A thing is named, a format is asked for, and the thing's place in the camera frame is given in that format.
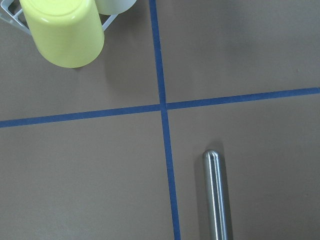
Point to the steel muddler black tip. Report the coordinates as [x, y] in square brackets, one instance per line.
[213, 180]

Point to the white cup on rack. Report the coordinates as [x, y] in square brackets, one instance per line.
[113, 7]

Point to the white cup rack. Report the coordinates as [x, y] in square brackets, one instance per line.
[10, 11]

